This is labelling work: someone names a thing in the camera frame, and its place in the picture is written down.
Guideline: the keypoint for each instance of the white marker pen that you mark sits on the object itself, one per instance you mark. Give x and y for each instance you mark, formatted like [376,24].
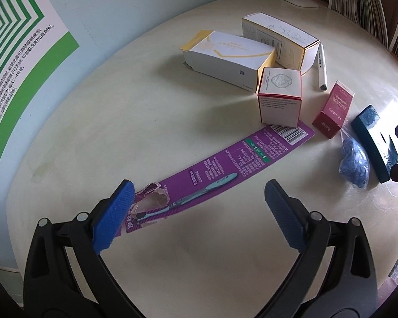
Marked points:
[321,66]

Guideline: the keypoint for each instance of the tall white and yellow box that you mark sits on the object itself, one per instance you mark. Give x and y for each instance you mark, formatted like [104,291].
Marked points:
[285,36]

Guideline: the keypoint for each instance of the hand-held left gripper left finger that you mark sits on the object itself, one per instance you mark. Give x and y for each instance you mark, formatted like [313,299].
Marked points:
[114,215]

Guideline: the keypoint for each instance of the plastic bag with blue cloth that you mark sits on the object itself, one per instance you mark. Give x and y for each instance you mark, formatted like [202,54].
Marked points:
[353,159]

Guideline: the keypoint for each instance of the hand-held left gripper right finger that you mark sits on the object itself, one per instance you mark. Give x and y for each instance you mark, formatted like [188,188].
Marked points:
[285,215]

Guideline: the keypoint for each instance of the dark red slim box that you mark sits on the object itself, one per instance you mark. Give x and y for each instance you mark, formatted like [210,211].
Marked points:
[333,112]

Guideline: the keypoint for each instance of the white box with red trim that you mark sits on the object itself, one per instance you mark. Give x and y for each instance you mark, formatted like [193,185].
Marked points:
[278,106]

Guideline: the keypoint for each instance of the wooden bookshelf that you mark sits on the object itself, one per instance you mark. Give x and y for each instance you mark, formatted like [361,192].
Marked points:
[394,23]

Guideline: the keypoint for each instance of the dark blue box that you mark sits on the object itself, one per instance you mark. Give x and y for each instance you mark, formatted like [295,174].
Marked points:
[368,129]

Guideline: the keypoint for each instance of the wide white and yellow box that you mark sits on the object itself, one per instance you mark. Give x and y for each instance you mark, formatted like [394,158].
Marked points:
[225,59]

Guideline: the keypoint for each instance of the purple toothbrush packaging card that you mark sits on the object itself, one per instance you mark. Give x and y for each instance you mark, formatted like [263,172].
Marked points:
[235,159]

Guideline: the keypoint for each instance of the green striped wall poster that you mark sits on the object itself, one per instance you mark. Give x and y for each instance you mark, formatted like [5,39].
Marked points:
[20,73]

